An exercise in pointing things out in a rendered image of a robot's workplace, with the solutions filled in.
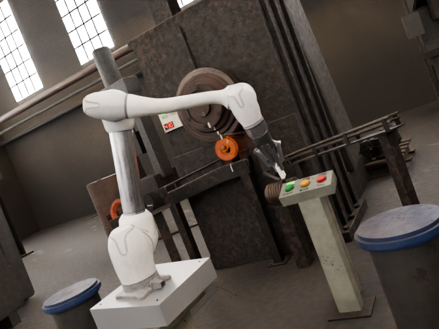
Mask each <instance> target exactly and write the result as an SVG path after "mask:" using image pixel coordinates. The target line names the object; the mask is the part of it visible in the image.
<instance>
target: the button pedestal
mask: <svg viewBox="0 0 439 329"><path fill-rule="evenodd" d="M318 176H319V174H316V175H313V176H309V177H310V179H309V182H310V183H309V184H308V185H307V186H304V187H302V186H301V182H302V179H299V180H295V181H294V182H295V183H293V188H292V190H290V191H286V190H285V187H286V185H287V183H285V184H283V185H282V189H281V192H280V196H279V200H280V202H281V203H282V205H283V207H284V206H289V205H292V204H296V203H298V204H299V207H300V209H301V212H302V215H303V217H304V220H305V223H306V226H307V228H308V231H309V233H310V236H311V239H312V241H313V244H314V247H315V249H316V252H317V255H318V257H319V260H320V263H321V265H322V268H323V271H324V273H325V276H326V278H327V281H328V284H329V286H330V289H331V292H332V294H333V297H334V300H335V302H334V305H333V308H332V310H331V313H330V315H329V318H328V322H331V321H342V320H348V319H360V318H367V317H371V316H372V312H373V309H374V303H375V300H376V297H375V296H371V297H366V298H362V296H361V293H360V291H359V288H358V286H357V283H356V280H355V278H354V275H353V272H352V270H351V267H350V264H349V261H348V258H347V256H346V253H345V251H344V248H343V245H342V242H341V240H340V237H339V235H338V232H337V229H336V227H335V224H334V221H333V218H332V215H331V213H330V210H329V207H328V205H327V202H326V200H325V196H327V195H331V194H335V191H336V181H337V177H336V175H335V173H334V171H333V170H330V171H327V174H326V175H325V177H326V179H325V180H324V181H322V182H317V177H318ZM303 179H304V178H303Z"/></svg>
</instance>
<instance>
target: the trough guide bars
mask: <svg viewBox="0 0 439 329"><path fill-rule="evenodd" d="M397 114H400V111H398V112H394V113H392V114H389V115H387V116H384V117H381V118H379V119H376V120H374V121H371V122H369V123H366V124H364V125H361V126H359V127H356V128H354V129H351V130H348V131H346V132H343V133H340V134H338V135H336V136H333V137H330V138H328V139H325V140H322V141H320V142H317V143H315V144H312V145H310V146H307V147H305V148H302V149H299V150H297V151H294V152H293V153H290V154H289V155H285V156H284V157H285V158H287V159H286V161H288V163H289V165H290V166H291V165H292V162H291V159H294V158H296V157H298V159H299V160H301V156H302V155H305V154H307V153H310V152H314V155H315V156H316V157H318V153H317V150H318V149H321V148H324V149H325V151H326V150H328V147H327V146H330V145H332V144H335V143H338V142H341V141H343V140H344V141H345V143H346V145H347V146H350V141H349V140H348V139H349V138H352V137H354V136H356V139H357V140H358V139H360V138H361V137H360V134H363V133H366V132H368V131H371V130H374V129H377V128H379V127H382V126H383V127H384V129H385V131H386V133H388V132H390V128H389V126H388V124H390V123H392V121H395V123H396V125H400V124H401V122H400V118H402V116H398V115H397ZM390 117H393V118H392V119H389V118H390ZM387 119H389V120H387ZM386 120H387V121H386ZM379 122H381V123H379ZM376 123H379V124H377V125H373V124H376ZM371 125H373V126H371ZM368 126H371V127H368ZM365 127H368V128H366V129H363V128H365ZM360 129H363V130H361V131H358V130H360ZM349 133H352V134H349ZM347 134H349V135H347ZM341 136H343V137H342V138H340V137H341ZM336 138H339V139H336ZM334 139H336V140H334ZM331 140H333V141H331ZM329 141H331V142H329ZM326 142H328V143H326ZM321 144H322V145H321ZM318 145H320V146H318ZM316 146H318V147H316ZM310 148H311V149H310ZM307 149H309V150H307ZM305 150H307V151H305ZM302 151H304V152H302ZM300 152H302V153H300ZM295 154H296V155H295ZM292 155H294V156H293V157H290V158H289V156H292Z"/></svg>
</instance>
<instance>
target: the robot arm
mask: <svg viewBox="0 0 439 329"><path fill-rule="evenodd" d="M206 104H222V105H224V106H225V107H226V108H227V109H229V110H231V111H232V113H233V114H234V116H235V117H236V119H237V121H238V122H239V123H240V124H241V125H242V126H243V128H244V130H245V131H246V133H247V135H248V136H249V137H250V138H252V140H253V142H254V143H255V146H256V148H255V149H254V151H253V153H254V154H256V155H257V156H258V157H259V158H260V159H261V160H262V161H263V162H264V163H265V164H266V165H267V166H268V167H270V166H272V167H273V168H274V170H275V172H278V173H279V175H280V177H281V178H282V179H284V178H285V175H286V174H285V172H284V166H283V164H282V163H283V161H284V156H283V153H282V148H281V145H280V144H281V140H279V141H276V140H274V139H273V138H272V137H271V135H270V133H269V131H268V129H267V124H266V122H265V120H264V119H263V116H262V115H261V112H260V108H259V105H258V102H257V96H256V94H255V91H254V89H253V87H252V86H250V85H249V84H246V83H238V84H234V85H230V86H227V87H226V88H225V89H222V90H219V91H207V92H202V93H195V94H190V95H183V96H179V97H171V98H166V99H153V98H148V97H141V96H138V95H132V94H127V93H124V92H122V91H120V90H116V89H111V90H107V91H102V92H96V93H92V94H89V95H87V96H86V97H85V98H84V99H83V111H84V113H85V114H86V115H88V116H90V117H92V118H95V119H101V120H102V122H103V125H104V127H105V130H106V131H107V132H108V133H109V136H110V143H111V147H112V154H113V158H114V165H115V169H116V176H117V181H118V187H119V192H120V198H121V203H122V210H123V214H122V216H121V217H120V219H119V227H118V228H115V229H114V230H113V231H112V232H111V233H110V236H109V237H108V252H109V255H110V259H111V261H112V264H113V267H114V269H115V271H116V273H117V275H118V277H119V279H120V281H121V284H122V287H123V290H122V291H121V292H120V293H118V294H117V295H115V298H116V299H117V300H121V299H131V300H143V299H145V298H146V297H147V296H148V295H149V294H151V293H152V292H153V291H154V290H156V289H160V288H162V287H164V286H165V282H167V281H168V280H170V279H171V278H172V277H171V275H170V274H168V275H159V273H158V271H157V269H156V267H155V262H154V250H155V248H156V245H157V241H158V232H157V229H156V227H155V223H154V218H153V216H152V214H151V213H150V212H149V211H148V210H145V205H144V198H143V194H142V187H141V182H140V175H139V171H138V164H137V156H136V152H135V145H134V140H133V133H132V129H133V127H134V125H135V118H137V117H142V116H152V115H159V114H168V113H173V112H178V111H181V110H186V109H189V108H194V107H198V106H202V105H206ZM274 144H275V146H277V151H278V155H279V156H278V155H277V153H276V151H275V150H274ZM261 151H263V153H264V154H265V155H266V156H267V157H265V156H264V154H263V153H262V152H261ZM270 153H271V154H272V155H271V154H270ZM272 157H273V158H274V159H273V158H272ZM274 160H275V161H274Z"/></svg>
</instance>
